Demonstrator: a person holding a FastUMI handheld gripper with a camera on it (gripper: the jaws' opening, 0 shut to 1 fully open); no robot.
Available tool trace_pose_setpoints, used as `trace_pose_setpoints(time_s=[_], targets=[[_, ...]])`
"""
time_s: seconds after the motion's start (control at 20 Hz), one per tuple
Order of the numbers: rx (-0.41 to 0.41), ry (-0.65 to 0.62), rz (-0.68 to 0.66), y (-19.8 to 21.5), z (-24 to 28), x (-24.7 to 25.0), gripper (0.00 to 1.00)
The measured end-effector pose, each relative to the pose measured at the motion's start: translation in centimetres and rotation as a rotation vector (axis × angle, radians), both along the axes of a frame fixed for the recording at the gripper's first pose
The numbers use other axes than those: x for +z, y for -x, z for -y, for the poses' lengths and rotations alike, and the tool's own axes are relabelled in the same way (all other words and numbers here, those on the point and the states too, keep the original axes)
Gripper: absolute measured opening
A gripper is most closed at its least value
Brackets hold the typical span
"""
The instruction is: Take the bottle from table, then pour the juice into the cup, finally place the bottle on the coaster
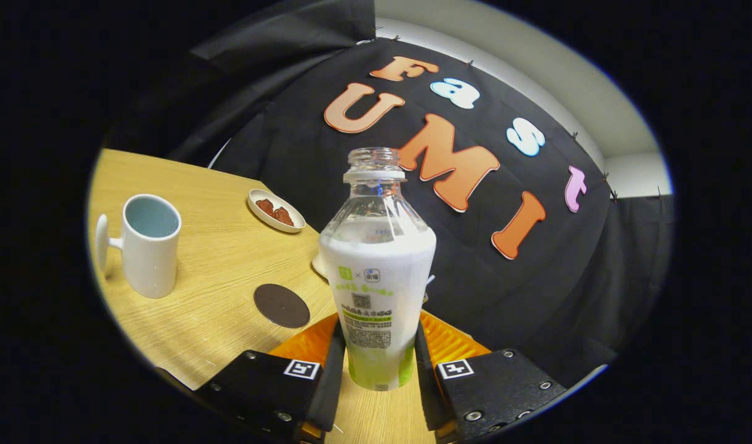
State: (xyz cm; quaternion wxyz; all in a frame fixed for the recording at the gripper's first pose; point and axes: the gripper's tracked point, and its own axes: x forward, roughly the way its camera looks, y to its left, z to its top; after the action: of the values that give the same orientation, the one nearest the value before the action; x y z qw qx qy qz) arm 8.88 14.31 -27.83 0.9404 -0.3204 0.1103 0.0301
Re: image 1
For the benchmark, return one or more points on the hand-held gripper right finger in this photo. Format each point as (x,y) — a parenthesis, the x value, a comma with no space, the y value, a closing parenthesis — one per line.
(426,394)

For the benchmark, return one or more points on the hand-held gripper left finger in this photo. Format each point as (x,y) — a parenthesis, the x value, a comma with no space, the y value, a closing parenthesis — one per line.
(331,388)

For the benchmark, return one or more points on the dark brown round coaster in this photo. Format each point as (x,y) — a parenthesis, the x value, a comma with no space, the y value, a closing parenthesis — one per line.
(282,306)

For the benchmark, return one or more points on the clear bottle with white label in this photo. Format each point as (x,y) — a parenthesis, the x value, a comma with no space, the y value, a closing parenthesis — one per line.
(376,271)

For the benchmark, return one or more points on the white cup with blue inside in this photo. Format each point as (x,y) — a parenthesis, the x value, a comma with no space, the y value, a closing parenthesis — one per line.
(150,259)

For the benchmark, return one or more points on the cream white toaster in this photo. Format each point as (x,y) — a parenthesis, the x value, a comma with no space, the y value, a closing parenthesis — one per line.
(320,266)

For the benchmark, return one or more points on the wooden table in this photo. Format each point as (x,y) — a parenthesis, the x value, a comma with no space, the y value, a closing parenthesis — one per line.
(215,271)

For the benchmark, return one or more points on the white oval plate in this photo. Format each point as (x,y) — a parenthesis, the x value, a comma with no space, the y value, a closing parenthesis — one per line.
(295,222)

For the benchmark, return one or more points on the reddish brown meat portion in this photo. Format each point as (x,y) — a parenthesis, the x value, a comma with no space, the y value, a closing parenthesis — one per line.
(276,211)

